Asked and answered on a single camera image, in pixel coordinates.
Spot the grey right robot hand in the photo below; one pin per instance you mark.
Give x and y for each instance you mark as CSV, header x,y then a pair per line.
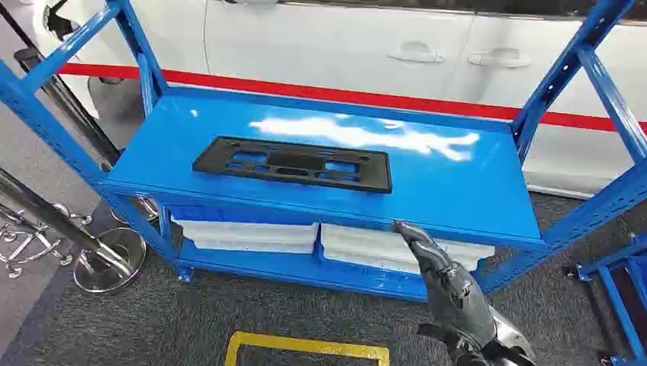
x,y
457,298

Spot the black plastic frame panel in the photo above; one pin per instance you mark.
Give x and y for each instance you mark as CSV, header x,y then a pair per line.
x,y
376,174

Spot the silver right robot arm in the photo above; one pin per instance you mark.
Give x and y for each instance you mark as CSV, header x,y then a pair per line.
x,y
513,343

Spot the white foam block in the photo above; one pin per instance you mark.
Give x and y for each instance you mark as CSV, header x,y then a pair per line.
x,y
364,247
253,237

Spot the blue metal shelving rack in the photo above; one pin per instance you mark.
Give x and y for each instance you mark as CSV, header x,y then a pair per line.
x,y
455,182

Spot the white car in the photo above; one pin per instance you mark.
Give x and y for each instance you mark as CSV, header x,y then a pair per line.
x,y
328,45

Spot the chrome chair base with casters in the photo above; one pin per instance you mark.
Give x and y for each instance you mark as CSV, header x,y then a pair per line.
x,y
30,242

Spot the blue metal trolley frame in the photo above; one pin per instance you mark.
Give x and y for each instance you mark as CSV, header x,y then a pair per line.
x,y
619,283

